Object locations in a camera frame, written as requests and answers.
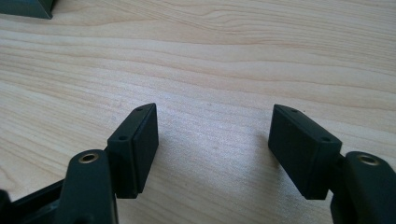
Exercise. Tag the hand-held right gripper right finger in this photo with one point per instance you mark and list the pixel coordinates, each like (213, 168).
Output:
(306, 152)

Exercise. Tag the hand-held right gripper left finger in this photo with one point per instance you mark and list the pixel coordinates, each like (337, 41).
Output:
(132, 155)

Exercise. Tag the dark green box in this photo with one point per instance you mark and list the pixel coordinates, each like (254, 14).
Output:
(26, 7)

